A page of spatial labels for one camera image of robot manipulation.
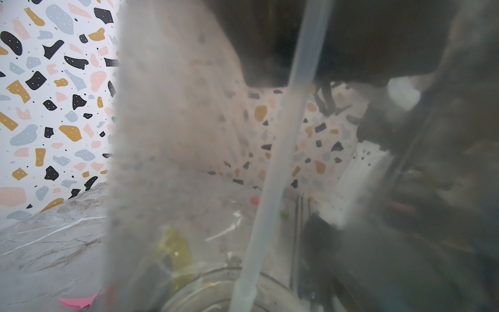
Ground smoky grey spray bottle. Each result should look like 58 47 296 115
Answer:
99 1 498 311

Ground yellow spray bottle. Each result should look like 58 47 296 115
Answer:
152 227 193 292

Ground pink spray nozzle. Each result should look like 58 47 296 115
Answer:
58 295 98 309

